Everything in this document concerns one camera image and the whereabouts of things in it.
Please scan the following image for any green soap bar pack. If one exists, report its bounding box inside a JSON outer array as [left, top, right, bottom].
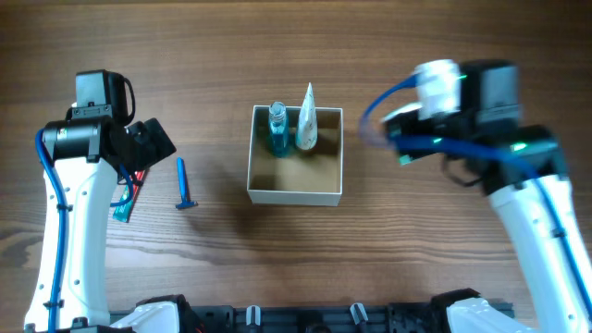
[[399, 154, 415, 166]]

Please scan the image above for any blue mouthwash bottle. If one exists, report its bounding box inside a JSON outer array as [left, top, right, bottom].
[[268, 101, 290, 157]]

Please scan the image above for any white lotion tube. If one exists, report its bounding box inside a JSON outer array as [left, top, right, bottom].
[[295, 83, 318, 151]]

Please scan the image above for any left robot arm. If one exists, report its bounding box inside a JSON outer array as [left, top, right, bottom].
[[23, 69, 176, 332]]

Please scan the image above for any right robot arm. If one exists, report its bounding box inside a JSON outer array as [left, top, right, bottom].
[[383, 59, 591, 332]]

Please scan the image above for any red green toothpaste tube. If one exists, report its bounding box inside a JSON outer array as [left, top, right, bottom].
[[112, 170, 147, 223]]

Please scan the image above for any blue disposable razor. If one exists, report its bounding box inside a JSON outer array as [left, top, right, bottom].
[[176, 157, 197, 210]]

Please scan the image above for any white cardboard box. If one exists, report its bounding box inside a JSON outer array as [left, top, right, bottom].
[[246, 105, 344, 206]]

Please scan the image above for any right blue cable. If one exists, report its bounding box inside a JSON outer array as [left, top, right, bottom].
[[358, 73, 592, 320]]

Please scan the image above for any blue cable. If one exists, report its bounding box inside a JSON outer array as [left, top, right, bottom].
[[358, 73, 592, 320], [34, 128, 138, 333]]

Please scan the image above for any left blue cable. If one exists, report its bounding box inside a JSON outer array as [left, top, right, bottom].
[[34, 128, 138, 333]]

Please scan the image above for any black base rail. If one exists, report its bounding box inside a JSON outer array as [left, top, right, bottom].
[[106, 302, 515, 333]]

